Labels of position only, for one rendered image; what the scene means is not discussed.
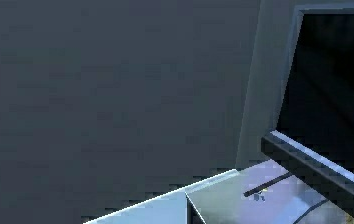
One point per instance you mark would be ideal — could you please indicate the thin black stick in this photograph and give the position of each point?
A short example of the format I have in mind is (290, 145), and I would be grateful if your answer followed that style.
(268, 184)

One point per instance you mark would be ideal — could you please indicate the pale grey television stand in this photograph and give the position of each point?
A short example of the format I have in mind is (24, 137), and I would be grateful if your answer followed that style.
(225, 203)

